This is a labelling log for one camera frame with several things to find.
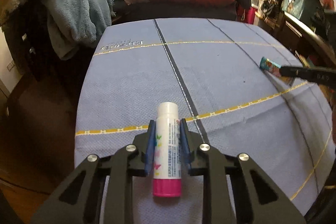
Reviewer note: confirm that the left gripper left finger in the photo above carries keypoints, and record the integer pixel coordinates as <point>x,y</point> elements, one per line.
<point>101,186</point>

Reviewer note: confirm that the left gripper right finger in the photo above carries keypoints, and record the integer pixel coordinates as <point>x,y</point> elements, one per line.
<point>235,189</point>

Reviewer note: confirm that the small colourful candy wrapper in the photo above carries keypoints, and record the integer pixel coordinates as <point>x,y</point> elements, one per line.
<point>274,69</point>

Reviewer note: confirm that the white pink glue stick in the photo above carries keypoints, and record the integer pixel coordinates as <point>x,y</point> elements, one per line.
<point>167,180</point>

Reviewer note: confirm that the dark wooden dresser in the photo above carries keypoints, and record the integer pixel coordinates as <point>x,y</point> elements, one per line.
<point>298,38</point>

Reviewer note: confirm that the pink storage box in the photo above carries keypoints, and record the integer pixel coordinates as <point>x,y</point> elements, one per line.
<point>245,15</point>

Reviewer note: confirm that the blue checked tablecloth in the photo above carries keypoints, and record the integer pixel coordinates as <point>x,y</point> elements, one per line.
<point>210,69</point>

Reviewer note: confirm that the light blue fleece blanket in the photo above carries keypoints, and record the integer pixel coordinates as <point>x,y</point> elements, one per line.
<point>73,24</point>

